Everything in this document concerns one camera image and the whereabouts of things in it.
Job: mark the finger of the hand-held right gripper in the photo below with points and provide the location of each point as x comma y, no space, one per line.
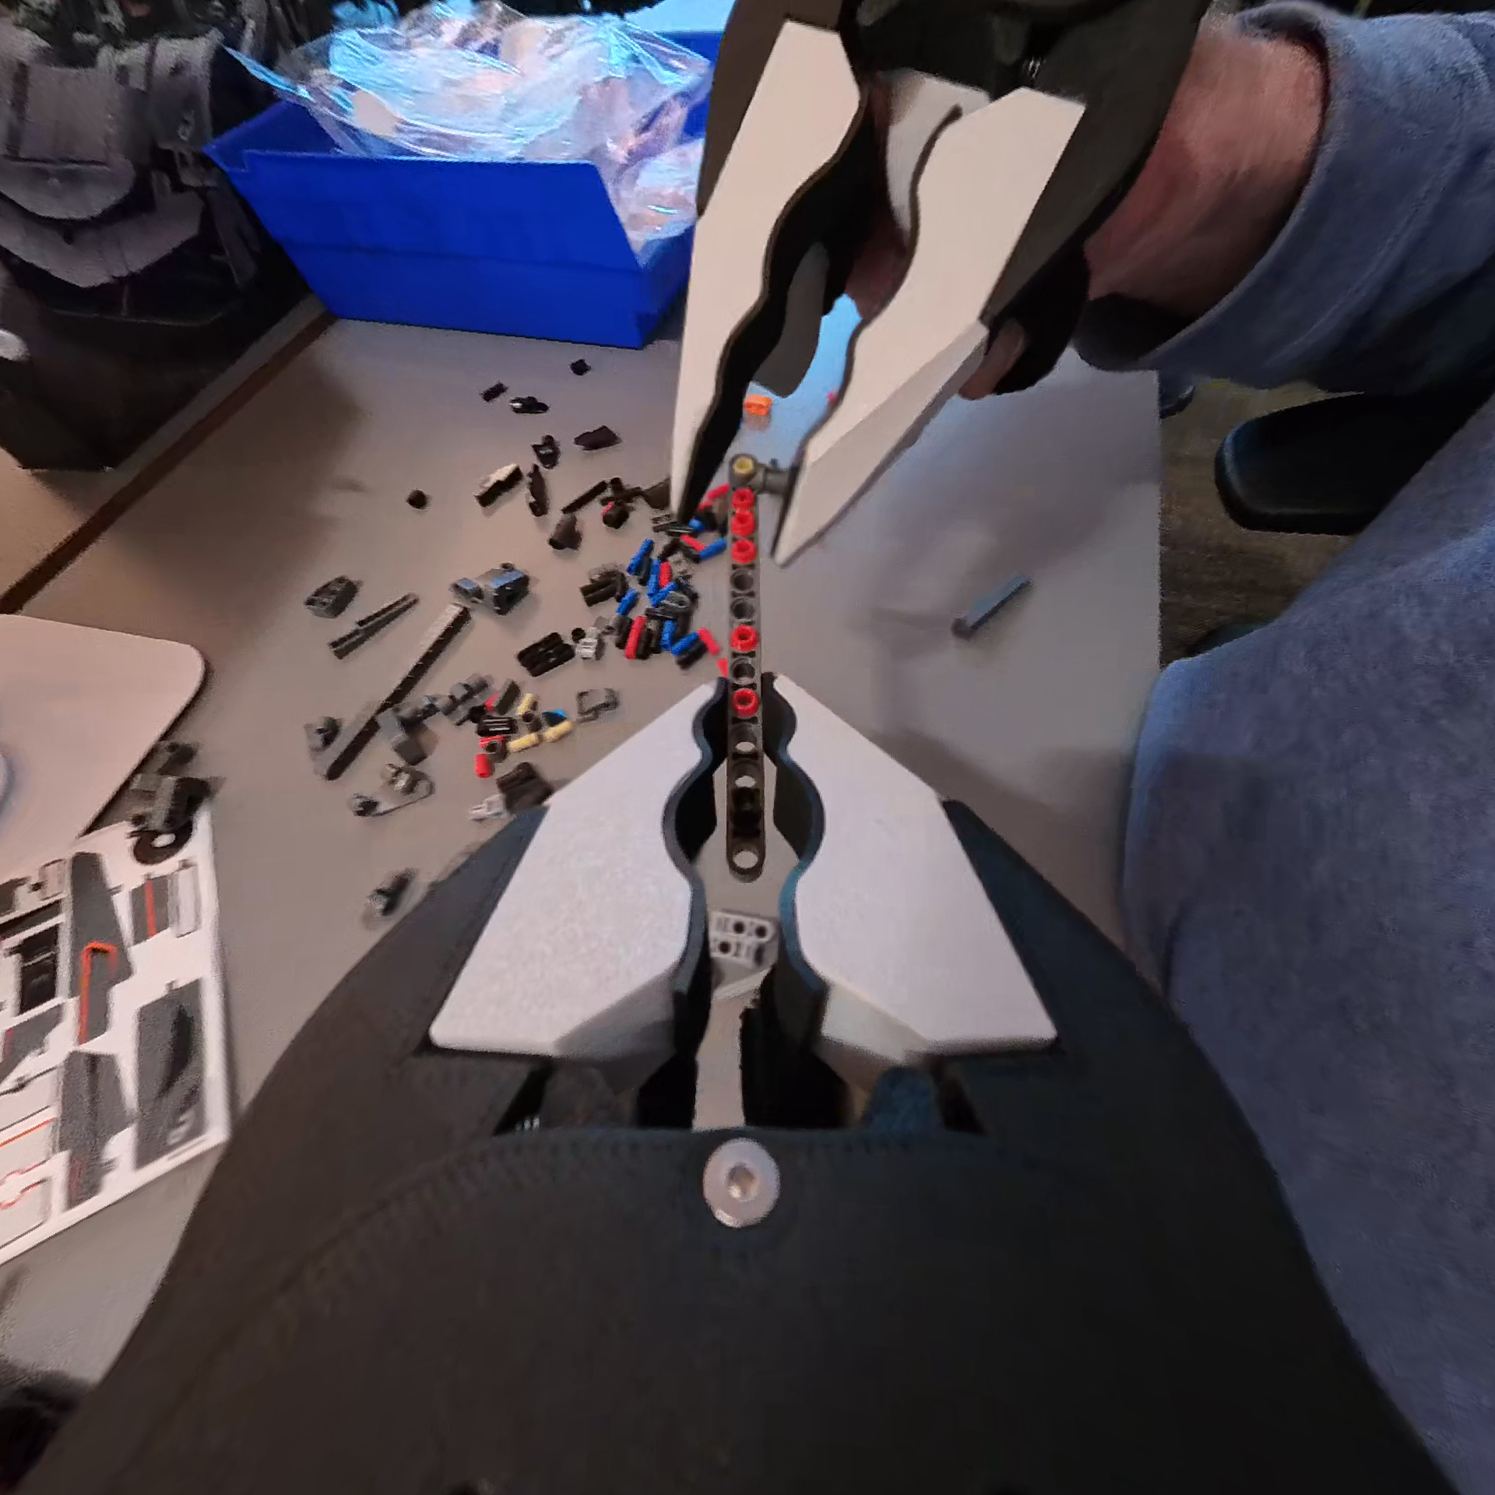
758,175
957,292

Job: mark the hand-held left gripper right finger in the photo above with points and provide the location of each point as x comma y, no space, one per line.
921,922

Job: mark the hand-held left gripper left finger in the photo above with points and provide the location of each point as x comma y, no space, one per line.
571,912

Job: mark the grey lego connector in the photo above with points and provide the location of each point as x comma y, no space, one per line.
772,474

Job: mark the black lego beam red pins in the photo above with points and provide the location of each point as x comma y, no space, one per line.
743,654

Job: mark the person's right forearm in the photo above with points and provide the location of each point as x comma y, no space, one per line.
1400,175

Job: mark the light grey lego block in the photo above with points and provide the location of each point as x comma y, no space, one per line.
738,937

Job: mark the long dark grey lego beam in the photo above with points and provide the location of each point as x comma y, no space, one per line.
402,684

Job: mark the short grey lego bar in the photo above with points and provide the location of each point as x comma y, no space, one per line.
989,607

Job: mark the pile of small lego pieces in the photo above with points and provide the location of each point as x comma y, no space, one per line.
606,584

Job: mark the lego sticker sheet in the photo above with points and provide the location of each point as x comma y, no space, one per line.
105,1051

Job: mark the dark grey lego model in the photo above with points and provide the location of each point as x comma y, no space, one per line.
105,129

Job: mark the person's right hand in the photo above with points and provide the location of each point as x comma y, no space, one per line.
1213,175

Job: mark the clear plastic bags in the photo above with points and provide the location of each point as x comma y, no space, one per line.
489,82

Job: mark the blue plastic bin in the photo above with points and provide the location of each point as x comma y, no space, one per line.
443,234

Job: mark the black chair armrest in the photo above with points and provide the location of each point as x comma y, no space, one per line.
1331,467

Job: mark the grey rounded pad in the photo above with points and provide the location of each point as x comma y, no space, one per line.
81,702

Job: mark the black box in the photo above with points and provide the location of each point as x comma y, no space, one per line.
140,351

